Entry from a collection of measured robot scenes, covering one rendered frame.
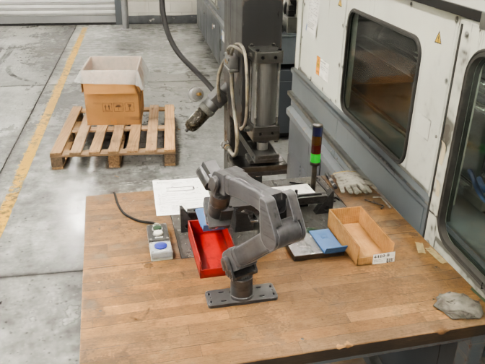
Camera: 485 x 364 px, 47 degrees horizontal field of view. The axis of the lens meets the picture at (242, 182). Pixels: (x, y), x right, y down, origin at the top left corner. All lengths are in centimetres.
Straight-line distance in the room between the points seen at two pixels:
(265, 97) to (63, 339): 171
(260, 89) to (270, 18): 22
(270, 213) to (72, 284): 215
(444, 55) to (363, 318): 93
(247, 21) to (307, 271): 78
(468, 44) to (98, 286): 129
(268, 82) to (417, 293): 77
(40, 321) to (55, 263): 52
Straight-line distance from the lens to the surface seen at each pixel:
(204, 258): 177
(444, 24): 203
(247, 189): 137
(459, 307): 167
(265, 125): 178
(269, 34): 179
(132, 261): 179
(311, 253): 178
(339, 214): 197
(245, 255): 147
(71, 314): 309
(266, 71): 173
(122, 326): 154
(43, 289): 331
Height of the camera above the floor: 188
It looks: 26 degrees down
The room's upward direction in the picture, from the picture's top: 1 degrees clockwise
